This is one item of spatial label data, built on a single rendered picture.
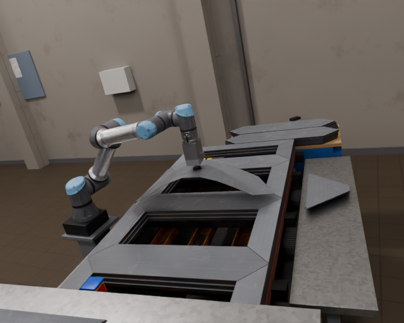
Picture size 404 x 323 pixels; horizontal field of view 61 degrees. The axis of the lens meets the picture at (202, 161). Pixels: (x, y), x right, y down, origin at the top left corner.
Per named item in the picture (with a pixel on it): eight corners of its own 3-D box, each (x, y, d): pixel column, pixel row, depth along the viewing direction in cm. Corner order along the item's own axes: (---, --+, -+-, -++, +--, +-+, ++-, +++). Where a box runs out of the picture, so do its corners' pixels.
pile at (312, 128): (338, 124, 252) (337, 116, 250) (340, 143, 217) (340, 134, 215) (233, 134, 280) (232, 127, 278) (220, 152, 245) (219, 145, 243)
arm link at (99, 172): (77, 186, 207) (97, 120, 173) (95, 175, 218) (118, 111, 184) (91, 199, 205) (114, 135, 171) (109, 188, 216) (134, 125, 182)
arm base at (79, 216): (68, 222, 199) (63, 207, 196) (83, 209, 213) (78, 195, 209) (90, 222, 195) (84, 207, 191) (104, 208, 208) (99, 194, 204)
